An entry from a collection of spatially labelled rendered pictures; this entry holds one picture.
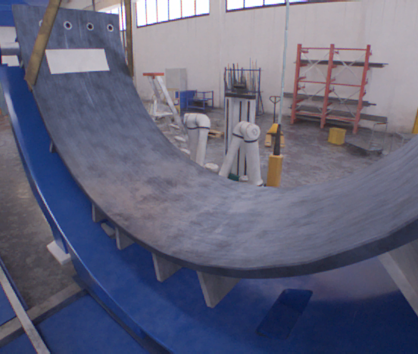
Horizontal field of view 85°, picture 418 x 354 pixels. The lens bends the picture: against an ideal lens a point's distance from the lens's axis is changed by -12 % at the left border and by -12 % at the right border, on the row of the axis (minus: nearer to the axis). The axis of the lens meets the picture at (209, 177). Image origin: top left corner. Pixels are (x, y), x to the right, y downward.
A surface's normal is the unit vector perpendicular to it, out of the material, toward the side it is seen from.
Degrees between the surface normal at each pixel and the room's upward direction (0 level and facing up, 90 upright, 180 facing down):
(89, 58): 75
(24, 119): 69
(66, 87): 65
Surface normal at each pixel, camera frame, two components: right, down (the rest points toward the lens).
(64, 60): 0.75, 0.00
